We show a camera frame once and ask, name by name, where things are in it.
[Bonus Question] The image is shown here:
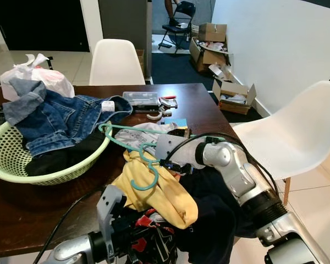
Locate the teal green plastic hanger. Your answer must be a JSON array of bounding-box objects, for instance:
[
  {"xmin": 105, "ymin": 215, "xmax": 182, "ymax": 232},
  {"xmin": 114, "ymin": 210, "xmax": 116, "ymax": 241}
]
[{"xmin": 98, "ymin": 122, "xmax": 204, "ymax": 191}]

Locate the red black printed garment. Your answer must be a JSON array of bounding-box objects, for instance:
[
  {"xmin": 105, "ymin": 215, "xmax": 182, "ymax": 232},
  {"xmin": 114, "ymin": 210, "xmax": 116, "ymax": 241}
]
[{"xmin": 129, "ymin": 212, "xmax": 179, "ymax": 264}]

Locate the yellow garment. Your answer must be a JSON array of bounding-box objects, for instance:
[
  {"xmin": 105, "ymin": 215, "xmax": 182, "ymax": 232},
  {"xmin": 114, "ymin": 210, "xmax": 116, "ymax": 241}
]
[{"xmin": 111, "ymin": 148, "xmax": 199, "ymax": 230}]

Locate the light grey printed garment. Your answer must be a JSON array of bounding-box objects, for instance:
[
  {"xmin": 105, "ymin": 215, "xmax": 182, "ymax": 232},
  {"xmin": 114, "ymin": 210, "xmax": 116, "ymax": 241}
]
[{"xmin": 121, "ymin": 122, "xmax": 179, "ymax": 152}]

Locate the blue card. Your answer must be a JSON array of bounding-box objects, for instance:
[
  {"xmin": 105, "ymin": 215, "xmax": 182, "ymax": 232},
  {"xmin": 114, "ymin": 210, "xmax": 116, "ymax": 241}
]
[{"xmin": 165, "ymin": 117, "xmax": 188, "ymax": 127}]

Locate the white curved plastic piece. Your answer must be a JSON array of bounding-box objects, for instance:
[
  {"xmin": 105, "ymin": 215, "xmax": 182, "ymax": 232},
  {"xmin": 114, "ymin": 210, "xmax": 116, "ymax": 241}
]
[{"xmin": 146, "ymin": 110, "xmax": 164, "ymax": 120}]

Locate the navy garment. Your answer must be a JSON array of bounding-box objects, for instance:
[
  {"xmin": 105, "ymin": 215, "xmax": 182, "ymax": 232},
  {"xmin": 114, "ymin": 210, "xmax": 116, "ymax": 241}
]
[{"xmin": 173, "ymin": 168, "xmax": 259, "ymax": 264}]

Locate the clear plastic storage box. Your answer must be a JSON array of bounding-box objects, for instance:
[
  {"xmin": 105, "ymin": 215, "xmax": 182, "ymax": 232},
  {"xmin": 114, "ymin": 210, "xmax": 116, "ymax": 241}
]
[{"xmin": 124, "ymin": 91, "xmax": 160, "ymax": 108}]

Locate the open cardboard box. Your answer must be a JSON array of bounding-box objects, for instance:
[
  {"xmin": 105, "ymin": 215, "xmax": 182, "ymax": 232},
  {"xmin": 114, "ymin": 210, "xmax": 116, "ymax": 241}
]
[
  {"xmin": 212, "ymin": 78, "xmax": 257, "ymax": 115},
  {"xmin": 190, "ymin": 37, "xmax": 234, "ymax": 72}
]

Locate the blue denim jacket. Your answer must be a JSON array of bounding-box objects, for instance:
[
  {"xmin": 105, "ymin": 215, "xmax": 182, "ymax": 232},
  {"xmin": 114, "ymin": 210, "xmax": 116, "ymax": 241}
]
[{"xmin": 3, "ymin": 78, "xmax": 133, "ymax": 157}]

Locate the light green plastic basket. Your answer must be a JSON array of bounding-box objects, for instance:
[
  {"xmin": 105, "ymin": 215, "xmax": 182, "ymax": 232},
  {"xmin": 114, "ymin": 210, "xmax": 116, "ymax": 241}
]
[{"xmin": 0, "ymin": 122, "xmax": 113, "ymax": 186}]

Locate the black folding chair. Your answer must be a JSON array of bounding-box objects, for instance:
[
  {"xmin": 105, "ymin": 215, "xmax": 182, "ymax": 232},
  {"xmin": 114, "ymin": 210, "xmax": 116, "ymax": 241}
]
[{"xmin": 157, "ymin": 2, "xmax": 196, "ymax": 53}]

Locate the closed cardboard box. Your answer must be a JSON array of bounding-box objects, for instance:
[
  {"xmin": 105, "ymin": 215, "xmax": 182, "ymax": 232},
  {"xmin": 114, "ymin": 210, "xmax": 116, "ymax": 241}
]
[{"xmin": 198, "ymin": 23, "xmax": 228, "ymax": 43}]

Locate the white plastic bag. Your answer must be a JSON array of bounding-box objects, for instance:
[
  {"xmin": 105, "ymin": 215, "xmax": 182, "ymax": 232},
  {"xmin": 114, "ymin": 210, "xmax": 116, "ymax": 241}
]
[{"xmin": 0, "ymin": 53, "xmax": 76, "ymax": 102}]

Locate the person with bare legs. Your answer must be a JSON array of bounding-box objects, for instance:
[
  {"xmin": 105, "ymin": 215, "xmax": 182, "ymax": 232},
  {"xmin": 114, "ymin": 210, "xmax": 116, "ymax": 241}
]
[{"xmin": 162, "ymin": 0, "xmax": 182, "ymax": 27}]

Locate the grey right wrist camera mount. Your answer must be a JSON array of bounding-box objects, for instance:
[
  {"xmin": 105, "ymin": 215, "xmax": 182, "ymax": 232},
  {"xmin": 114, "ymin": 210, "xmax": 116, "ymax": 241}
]
[{"xmin": 154, "ymin": 134, "xmax": 199, "ymax": 166}]

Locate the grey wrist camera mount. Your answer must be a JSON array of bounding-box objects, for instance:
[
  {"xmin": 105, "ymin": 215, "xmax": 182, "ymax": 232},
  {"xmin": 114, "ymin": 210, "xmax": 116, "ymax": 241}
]
[
  {"xmin": 96, "ymin": 185, "xmax": 129, "ymax": 237},
  {"xmin": 154, "ymin": 134, "xmax": 199, "ymax": 166}
]

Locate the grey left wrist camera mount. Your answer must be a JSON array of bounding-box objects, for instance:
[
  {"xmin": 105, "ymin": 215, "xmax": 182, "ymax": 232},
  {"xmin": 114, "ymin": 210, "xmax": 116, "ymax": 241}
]
[{"xmin": 96, "ymin": 185, "xmax": 129, "ymax": 237}]

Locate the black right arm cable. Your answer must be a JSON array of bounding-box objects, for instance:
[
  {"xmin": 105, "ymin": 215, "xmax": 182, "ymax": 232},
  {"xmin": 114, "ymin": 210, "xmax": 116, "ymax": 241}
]
[{"xmin": 173, "ymin": 133, "xmax": 281, "ymax": 193}]

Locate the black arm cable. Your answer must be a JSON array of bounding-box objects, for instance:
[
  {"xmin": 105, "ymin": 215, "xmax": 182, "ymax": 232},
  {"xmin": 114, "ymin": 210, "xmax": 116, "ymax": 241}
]
[
  {"xmin": 34, "ymin": 187, "xmax": 105, "ymax": 264},
  {"xmin": 173, "ymin": 133, "xmax": 281, "ymax": 193}
]

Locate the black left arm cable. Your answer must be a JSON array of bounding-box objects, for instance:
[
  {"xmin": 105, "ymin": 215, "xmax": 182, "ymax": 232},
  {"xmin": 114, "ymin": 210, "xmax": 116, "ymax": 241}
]
[{"xmin": 34, "ymin": 187, "xmax": 105, "ymax": 264}]

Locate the red handled tool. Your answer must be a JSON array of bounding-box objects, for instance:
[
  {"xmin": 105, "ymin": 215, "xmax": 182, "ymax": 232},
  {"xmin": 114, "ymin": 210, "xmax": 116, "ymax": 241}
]
[{"xmin": 159, "ymin": 95, "xmax": 179, "ymax": 108}]

